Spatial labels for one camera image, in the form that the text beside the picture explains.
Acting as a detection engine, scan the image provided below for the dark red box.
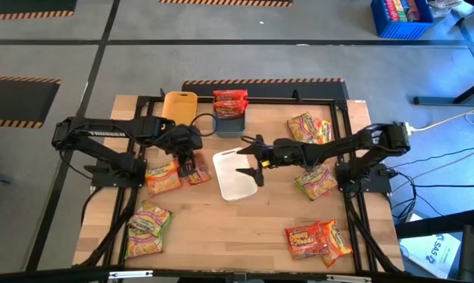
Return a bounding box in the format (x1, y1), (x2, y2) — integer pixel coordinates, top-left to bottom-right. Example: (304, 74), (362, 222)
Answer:
(406, 0), (422, 23)

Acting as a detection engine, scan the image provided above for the black floor cable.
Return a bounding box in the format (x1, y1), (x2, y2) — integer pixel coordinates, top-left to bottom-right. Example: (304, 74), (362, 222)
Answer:
(389, 171), (474, 189)
(388, 143), (474, 170)

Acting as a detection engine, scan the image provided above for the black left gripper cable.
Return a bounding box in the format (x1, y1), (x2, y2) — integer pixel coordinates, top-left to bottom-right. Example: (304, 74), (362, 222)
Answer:
(189, 112), (219, 138)

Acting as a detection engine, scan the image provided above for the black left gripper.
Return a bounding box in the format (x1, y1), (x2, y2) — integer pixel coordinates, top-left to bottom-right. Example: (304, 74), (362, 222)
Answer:
(166, 122), (204, 178)

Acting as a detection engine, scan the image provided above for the white plastic bin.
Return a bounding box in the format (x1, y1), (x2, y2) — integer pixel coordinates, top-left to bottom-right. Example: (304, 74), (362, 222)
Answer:
(211, 147), (259, 203)

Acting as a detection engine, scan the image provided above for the green yellow box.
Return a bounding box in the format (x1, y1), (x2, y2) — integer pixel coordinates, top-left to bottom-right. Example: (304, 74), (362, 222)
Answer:
(395, 0), (410, 23)

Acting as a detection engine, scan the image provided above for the blue plastic crate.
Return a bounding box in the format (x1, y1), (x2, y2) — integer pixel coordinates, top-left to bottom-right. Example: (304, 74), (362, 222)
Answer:
(369, 0), (435, 41)

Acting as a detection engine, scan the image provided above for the dark grey plastic bin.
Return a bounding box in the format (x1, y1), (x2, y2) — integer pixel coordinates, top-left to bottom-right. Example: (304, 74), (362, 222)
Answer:
(211, 97), (248, 139)

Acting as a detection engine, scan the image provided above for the yellow plastic bin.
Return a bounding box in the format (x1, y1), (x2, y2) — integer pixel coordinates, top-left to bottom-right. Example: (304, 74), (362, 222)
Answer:
(160, 90), (199, 127)

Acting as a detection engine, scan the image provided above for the black hazard-striped floor mat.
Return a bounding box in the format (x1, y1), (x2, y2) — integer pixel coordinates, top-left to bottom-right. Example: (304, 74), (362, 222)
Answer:
(181, 77), (351, 101)
(157, 0), (295, 8)
(0, 75), (62, 130)
(0, 0), (78, 22)

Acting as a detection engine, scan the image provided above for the orange Saucy Noods packet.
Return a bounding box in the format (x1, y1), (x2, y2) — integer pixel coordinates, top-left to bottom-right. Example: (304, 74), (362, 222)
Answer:
(183, 152), (213, 186)
(284, 222), (332, 260)
(213, 100), (249, 120)
(212, 89), (249, 102)

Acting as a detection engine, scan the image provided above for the black crossbar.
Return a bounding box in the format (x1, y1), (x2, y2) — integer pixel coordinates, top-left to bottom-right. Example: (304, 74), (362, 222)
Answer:
(0, 266), (474, 283)

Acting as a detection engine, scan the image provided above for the green pink ramen packet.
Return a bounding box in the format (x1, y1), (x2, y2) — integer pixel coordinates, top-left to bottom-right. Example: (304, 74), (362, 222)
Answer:
(123, 226), (166, 260)
(286, 111), (319, 143)
(127, 199), (174, 238)
(293, 163), (339, 202)

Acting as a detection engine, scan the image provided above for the black aluminium table frame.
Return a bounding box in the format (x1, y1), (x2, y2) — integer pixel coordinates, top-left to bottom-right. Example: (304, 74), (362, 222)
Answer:
(73, 89), (405, 275)

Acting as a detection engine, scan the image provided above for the white plastic bag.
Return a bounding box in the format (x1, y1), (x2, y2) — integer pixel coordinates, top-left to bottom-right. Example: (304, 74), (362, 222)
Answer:
(428, 0), (465, 19)

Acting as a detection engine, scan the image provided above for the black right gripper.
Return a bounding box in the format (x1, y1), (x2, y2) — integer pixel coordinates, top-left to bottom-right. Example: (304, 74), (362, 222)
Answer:
(234, 134), (301, 189)

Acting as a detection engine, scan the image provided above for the silver metal bracket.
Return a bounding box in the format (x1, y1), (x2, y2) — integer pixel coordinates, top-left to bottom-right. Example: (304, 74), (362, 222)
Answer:
(108, 270), (154, 281)
(325, 274), (373, 283)

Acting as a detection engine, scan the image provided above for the black desk leg frame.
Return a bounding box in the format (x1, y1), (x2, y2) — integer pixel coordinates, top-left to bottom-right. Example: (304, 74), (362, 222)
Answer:
(412, 0), (474, 106)

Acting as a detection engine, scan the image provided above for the cream extension cable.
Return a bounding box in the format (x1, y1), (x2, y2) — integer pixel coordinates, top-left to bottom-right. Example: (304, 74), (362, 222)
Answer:
(412, 102), (474, 132)

